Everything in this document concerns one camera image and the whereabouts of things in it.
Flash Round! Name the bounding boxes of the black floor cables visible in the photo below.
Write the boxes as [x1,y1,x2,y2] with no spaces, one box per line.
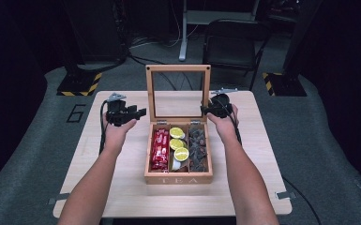
[127,53,195,92]

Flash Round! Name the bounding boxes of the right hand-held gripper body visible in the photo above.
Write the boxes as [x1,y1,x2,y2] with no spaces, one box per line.
[209,87,239,119]

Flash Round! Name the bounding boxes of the wooden tea box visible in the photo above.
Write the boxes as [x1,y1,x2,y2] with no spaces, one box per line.
[143,64,215,186]

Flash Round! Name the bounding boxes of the grey tape strip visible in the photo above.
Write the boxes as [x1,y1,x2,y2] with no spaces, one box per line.
[275,190,297,201]
[47,192,71,206]

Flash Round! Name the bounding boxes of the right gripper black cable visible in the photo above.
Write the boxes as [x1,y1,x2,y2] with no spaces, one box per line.
[218,97,244,147]

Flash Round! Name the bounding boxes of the striped black stand base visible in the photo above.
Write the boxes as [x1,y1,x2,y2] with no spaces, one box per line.
[56,71,103,98]
[261,71,308,98]

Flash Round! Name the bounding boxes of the stack of red packets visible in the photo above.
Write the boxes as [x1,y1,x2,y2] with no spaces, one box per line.
[150,127,171,173]

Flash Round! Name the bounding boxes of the person's right hand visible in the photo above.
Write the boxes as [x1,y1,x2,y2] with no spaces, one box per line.
[206,103,240,145]

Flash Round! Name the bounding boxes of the black cabinet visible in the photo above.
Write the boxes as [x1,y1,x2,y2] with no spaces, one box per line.
[63,0,129,65]

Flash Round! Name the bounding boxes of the person's left hand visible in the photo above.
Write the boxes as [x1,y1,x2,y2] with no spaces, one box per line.
[101,111,138,155]

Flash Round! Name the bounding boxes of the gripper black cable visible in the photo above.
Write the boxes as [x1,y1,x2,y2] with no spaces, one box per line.
[98,98,111,157]
[218,97,244,147]

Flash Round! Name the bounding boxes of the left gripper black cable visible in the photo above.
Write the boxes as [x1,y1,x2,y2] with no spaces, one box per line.
[98,98,111,157]

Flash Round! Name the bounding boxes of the pile of dark tea bags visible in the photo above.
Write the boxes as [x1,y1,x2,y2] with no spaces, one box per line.
[188,127,208,173]

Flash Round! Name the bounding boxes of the white desk frame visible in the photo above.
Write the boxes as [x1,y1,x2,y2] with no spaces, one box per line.
[178,0,261,62]

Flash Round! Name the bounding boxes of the grey floor mat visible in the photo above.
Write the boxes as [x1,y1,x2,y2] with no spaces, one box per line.
[0,66,361,225]

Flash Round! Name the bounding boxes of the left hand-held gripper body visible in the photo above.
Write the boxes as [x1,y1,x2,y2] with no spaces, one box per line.
[105,92,132,128]

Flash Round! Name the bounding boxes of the white capsule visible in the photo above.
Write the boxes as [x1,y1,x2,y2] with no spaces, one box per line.
[170,158,183,173]

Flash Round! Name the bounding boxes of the white cables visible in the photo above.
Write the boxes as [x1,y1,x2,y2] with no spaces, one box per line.
[128,18,201,50]

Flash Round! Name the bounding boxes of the black floor cable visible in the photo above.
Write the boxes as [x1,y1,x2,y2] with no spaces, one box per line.
[281,175,323,225]

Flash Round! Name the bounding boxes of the black folding chair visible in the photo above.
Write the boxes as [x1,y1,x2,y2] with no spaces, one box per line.
[199,18,272,92]

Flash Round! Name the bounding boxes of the yellow-lid capsule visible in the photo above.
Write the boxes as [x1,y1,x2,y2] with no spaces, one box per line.
[169,126,186,140]

